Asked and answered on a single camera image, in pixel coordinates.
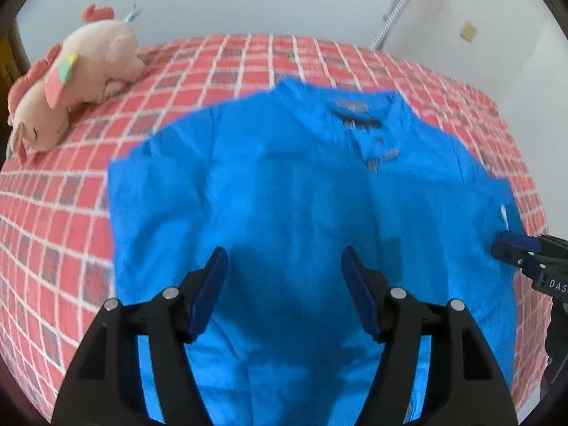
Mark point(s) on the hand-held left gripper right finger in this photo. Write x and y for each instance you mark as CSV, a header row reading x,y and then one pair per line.
x,y
360,293

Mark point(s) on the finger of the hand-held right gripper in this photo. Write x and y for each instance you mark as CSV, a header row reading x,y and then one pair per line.
x,y
523,240
512,255

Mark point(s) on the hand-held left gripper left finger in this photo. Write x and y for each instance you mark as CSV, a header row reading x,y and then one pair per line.
x,y
208,293

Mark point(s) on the blue shirt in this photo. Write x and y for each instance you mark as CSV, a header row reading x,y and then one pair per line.
x,y
288,195

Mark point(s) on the red checkered bed sheet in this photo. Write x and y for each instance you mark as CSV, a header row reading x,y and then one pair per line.
x,y
66,213

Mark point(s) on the pink plush toy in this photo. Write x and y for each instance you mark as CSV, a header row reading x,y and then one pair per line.
x,y
97,57

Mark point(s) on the wooden wardrobe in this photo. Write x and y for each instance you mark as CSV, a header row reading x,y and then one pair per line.
x,y
6,62

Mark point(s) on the beige wall socket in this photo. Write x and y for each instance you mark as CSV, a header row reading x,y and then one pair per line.
x,y
468,31

